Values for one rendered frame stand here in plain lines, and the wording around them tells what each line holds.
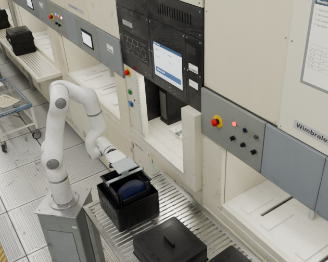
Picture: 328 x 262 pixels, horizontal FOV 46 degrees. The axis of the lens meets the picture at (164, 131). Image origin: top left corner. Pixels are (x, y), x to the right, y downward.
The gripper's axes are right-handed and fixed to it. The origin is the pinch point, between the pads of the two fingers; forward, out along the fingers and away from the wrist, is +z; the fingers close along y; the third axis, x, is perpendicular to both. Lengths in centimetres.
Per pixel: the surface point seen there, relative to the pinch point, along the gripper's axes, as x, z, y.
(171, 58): 54, -6, -39
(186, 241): -23, 48, -8
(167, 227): -22.9, 33.7, -5.9
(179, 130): -19, -36, -63
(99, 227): -33.1, 2.8, 21.8
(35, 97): -110, -343, -28
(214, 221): -33, 38, -35
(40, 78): -29, -217, -14
